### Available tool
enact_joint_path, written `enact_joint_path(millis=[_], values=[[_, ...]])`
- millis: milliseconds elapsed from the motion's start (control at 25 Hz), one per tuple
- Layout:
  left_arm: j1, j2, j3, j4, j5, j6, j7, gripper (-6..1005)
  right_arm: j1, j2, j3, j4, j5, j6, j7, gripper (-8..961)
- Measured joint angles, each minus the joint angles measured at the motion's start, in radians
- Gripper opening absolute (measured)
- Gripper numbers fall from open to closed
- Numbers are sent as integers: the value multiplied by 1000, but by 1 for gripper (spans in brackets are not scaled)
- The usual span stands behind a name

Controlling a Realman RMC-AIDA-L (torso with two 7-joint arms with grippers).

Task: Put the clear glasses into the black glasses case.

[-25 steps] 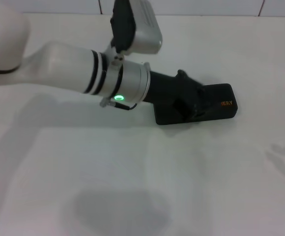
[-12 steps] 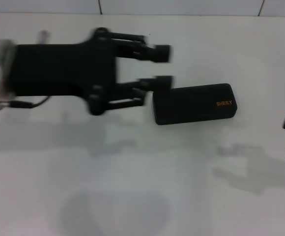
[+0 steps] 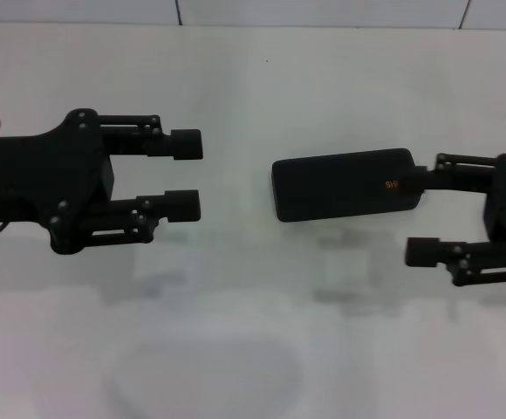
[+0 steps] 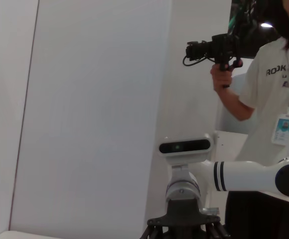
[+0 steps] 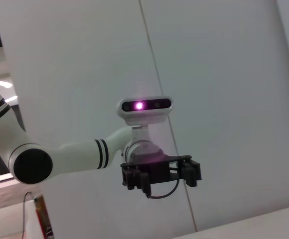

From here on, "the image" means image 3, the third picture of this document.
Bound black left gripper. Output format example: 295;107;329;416
0;107;117;256

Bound black glasses case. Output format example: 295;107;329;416
271;148;427;223

